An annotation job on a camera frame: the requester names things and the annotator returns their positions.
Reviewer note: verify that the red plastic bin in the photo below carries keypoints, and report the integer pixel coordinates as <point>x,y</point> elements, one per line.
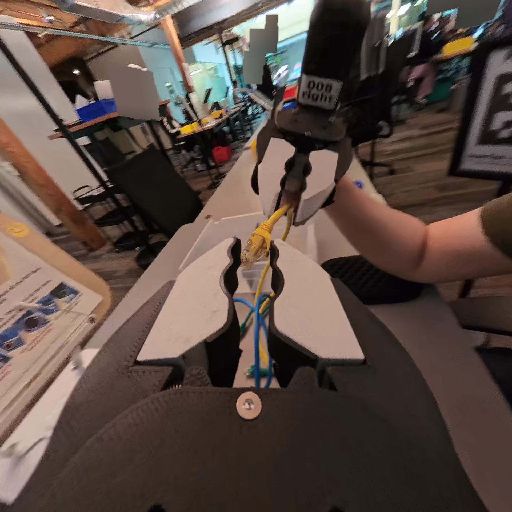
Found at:
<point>222,155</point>

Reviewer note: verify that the yellow smiley sticker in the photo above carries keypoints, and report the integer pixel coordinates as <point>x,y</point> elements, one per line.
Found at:
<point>16,230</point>

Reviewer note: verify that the wooden display board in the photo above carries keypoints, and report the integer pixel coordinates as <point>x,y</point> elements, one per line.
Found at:
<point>60,260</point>

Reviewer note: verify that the person's right forearm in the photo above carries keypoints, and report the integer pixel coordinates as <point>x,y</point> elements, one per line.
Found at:
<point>400,240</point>

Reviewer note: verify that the clear plastic bin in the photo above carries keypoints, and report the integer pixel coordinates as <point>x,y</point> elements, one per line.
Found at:
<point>212,236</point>

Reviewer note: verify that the blue storage bin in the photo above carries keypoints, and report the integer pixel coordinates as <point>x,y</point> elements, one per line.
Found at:
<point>98,110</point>

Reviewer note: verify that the black mesh pad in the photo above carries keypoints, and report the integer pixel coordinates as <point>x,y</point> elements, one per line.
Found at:
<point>372,280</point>

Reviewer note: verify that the printed instruction sheet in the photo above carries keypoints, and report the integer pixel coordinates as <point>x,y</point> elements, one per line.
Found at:
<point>40,320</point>

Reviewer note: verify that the framed marker sign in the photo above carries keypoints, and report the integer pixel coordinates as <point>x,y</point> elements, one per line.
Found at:
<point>492,120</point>

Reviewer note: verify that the black metal cart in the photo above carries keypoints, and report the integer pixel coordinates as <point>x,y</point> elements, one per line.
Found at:
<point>116,224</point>

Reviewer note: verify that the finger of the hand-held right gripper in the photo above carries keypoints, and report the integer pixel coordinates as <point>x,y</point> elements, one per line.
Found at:
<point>322,180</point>
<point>270,176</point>

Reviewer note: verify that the white stand base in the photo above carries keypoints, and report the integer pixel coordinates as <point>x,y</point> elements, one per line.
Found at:
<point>24,440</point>

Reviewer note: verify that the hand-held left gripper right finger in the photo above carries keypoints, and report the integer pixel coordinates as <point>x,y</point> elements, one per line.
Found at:
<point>316,316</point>

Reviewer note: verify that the black partition panel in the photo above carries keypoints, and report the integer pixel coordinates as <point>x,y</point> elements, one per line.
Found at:
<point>160,192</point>

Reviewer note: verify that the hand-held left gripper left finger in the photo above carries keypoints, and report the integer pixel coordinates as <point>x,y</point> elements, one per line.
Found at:
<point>188,312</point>

